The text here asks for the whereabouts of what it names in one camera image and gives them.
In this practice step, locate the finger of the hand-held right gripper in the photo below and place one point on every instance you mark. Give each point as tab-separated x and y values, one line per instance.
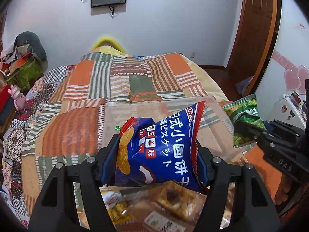
246	131

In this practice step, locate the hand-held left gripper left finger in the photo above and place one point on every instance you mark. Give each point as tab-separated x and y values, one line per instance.
109	154

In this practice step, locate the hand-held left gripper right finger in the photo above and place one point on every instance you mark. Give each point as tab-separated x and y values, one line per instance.
205	172

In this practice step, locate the green pea snack bag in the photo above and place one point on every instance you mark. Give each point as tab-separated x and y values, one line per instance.
248	112

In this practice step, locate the clear plastic storage box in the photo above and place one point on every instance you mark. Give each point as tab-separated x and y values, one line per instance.
217	135

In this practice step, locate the blue biscuit snack bag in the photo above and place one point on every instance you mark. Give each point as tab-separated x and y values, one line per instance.
157	154

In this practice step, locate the person's right hand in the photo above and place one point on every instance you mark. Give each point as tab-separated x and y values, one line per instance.
282	191

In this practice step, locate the white cabinet with stickers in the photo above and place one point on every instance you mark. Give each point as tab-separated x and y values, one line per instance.
287	110

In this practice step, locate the clear brown pastry packet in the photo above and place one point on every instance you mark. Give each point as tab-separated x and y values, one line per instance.
177	198

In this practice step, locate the grey cloth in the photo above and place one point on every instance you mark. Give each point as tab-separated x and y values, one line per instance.
243	85

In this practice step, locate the yellow snack packet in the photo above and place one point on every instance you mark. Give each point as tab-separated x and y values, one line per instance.
118	206

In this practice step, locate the patchwork striped blanket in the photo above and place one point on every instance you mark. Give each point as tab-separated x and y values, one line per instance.
101	96

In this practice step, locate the white green label packet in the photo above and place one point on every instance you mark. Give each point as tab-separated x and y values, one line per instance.
161	221

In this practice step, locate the checkered quilt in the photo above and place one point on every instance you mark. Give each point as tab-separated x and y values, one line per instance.
17	135

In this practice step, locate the brown wooden door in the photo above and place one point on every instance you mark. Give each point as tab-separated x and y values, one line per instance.
256	26

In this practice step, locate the pink toy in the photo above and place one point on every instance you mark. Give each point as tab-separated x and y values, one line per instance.
17	98

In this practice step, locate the yellow plush pillow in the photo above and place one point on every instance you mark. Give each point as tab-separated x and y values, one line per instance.
107	43

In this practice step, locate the green patterned bag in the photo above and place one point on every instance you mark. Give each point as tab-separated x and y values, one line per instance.
26	73

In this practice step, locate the pink heart wall sticker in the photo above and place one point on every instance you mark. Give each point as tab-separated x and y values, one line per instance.
293	77

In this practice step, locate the wall socket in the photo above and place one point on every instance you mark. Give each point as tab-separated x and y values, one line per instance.
192	54

